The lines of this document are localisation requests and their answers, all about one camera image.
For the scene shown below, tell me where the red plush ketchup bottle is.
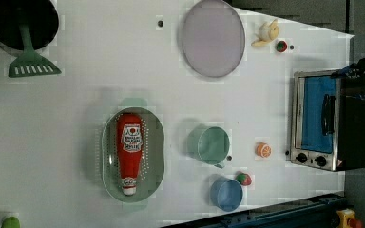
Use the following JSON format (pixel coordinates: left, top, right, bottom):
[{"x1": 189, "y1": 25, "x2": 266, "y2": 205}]
[{"x1": 116, "y1": 113, "x2": 144, "y2": 196}]

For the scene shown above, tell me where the green oval strainer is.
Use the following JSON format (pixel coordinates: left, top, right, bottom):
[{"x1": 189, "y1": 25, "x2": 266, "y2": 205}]
[{"x1": 101, "y1": 98, "x2": 165, "y2": 212}]

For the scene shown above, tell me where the green mug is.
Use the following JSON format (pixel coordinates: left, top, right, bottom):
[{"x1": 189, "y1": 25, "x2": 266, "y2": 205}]
[{"x1": 187, "y1": 124, "x2": 230, "y2": 169}]

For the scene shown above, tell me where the grey round plate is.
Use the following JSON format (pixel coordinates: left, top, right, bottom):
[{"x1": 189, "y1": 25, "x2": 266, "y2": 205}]
[{"x1": 182, "y1": 0, "x2": 245, "y2": 77}]

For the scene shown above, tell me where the toy orange slice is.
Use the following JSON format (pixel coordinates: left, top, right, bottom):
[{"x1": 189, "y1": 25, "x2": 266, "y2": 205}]
[{"x1": 256, "y1": 142, "x2": 272, "y2": 158}]

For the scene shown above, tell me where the toy strawberry near cups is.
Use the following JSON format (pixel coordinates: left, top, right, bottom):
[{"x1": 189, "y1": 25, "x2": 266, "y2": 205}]
[{"x1": 236, "y1": 173, "x2": 252, "y2": 186}]

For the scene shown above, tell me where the blue cup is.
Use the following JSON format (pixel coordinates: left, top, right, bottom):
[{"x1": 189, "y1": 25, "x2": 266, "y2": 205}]
[{"x1": 210, "y1": 177, "x2": 243, "y2": 212}]

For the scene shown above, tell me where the toy peeled banana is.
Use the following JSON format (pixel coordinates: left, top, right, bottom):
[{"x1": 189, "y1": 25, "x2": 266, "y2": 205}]
[{"x1": 251, "y1": 19, "x2": 279, "y2": 47}]

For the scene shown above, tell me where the small toy strawberry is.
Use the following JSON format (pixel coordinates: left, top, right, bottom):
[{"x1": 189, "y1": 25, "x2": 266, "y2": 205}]
[{"x1": 276, "y1": 41, "x2": 288, "y2": 53}]

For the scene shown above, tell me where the black toaster oven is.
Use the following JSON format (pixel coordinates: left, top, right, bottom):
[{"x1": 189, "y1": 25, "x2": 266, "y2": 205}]
[{"x1": 290, "y1": 70, "x2": 365, "y2": 172}]

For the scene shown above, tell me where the green slotted spatula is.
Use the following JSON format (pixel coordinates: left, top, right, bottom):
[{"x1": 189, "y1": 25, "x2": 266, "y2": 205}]
[{"x1": 9, "y1": 23, "x2": 62, "y2": 78}]

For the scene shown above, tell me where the black frying pan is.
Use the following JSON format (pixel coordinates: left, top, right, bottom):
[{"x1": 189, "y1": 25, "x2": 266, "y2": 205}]
[{"x1": 0, "y1": 0, "x2": 59, "y2": 50}]

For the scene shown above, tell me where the yellow red toy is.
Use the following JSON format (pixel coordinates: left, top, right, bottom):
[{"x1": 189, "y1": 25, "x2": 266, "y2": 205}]
[{"x1": 336, "y1": 209, "x2": 364, "y2": 228}]

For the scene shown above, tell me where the green toy fruit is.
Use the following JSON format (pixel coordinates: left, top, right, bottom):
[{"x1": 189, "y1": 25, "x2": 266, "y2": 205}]
[{"x1": 1, "y1": 216, "x2": 21, "y2": 228}]

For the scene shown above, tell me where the blue metal frame rail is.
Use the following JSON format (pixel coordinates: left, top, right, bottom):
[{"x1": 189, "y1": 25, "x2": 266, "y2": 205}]
[{"x1": 163, "y1": 194, "x2": 348, "y2": 228}]

